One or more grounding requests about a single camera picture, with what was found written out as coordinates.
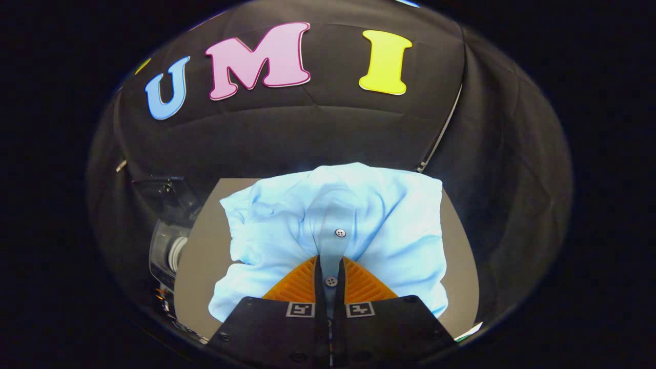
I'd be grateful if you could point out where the black backdrop cloth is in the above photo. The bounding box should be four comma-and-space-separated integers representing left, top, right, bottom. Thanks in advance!
87, 0, 572, 329

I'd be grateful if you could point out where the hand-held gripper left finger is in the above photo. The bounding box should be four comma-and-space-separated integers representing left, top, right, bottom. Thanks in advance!
205, 255, 330, 369

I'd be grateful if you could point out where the white frame pole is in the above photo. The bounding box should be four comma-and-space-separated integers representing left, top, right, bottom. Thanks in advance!
416, 85, 463, 173

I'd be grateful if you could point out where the grey cabinet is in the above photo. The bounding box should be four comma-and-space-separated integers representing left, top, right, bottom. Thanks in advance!
174, 177, 480, 339

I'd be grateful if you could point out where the light blue shirt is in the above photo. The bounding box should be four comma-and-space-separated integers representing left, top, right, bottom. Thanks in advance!
208, 162, 449, 323

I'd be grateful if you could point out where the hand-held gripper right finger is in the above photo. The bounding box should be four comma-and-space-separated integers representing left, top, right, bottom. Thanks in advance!
331, 255, 459, 369

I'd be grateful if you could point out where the grey washing machine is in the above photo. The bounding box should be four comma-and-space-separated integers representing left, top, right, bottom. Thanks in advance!
132, 176, 203, 334

